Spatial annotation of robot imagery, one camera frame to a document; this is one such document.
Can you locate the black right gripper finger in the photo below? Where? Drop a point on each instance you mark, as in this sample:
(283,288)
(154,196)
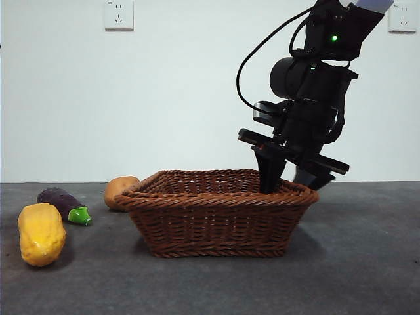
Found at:
(270,170)
(315,178)

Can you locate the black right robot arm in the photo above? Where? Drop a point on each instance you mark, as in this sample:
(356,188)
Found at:
(328,75)

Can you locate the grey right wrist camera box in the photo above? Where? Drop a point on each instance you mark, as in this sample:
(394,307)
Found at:
(264,113)

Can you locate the purple toy eggplant green stem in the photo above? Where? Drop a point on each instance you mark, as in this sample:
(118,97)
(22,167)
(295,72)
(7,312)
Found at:
(57,200)

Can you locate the yellow bumpy toy vegetable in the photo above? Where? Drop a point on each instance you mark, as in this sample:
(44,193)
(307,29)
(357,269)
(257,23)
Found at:
(41,233)

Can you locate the brown toy potato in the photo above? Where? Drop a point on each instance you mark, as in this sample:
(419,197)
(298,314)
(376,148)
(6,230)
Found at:
(115,190)

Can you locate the white wall socket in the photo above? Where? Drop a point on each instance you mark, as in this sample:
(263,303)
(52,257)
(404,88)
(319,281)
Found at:
(119,16)
(404,23)

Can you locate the brown wicker basket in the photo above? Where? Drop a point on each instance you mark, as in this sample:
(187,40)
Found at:
(213,226)

